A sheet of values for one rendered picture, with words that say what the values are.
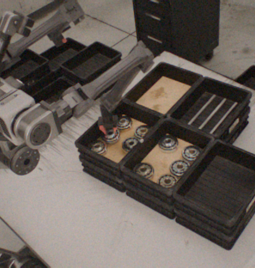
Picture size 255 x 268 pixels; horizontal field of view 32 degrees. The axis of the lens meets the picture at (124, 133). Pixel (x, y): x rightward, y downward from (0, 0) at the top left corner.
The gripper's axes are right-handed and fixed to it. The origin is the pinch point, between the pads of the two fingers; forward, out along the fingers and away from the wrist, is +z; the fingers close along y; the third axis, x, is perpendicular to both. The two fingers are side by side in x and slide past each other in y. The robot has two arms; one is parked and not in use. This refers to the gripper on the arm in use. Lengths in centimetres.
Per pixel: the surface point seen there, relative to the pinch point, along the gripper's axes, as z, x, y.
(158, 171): 3.8, 26.6, -24.3
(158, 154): 3.9, 14.6, -24.9
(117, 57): 28, -110, 1
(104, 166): 1.6, 22.5, 2.3
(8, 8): 62, -267, 126
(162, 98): 4.0, -28.9, -29.2
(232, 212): 4, 53, -56
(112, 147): 4.2, 7.2, -0.9
